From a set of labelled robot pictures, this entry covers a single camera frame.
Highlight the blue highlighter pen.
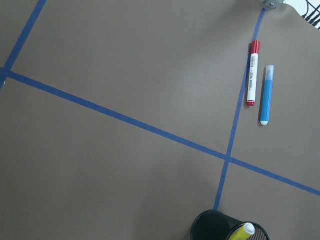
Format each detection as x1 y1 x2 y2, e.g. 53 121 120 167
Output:
259 65 275 126

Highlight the red white marker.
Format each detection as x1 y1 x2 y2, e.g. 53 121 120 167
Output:
246 40 260 107

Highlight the yellow highlighter pen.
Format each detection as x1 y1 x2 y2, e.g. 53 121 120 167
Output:
228 222 256 240

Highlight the black mesh pen cup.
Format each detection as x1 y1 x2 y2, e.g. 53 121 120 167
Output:
190 209 270 240

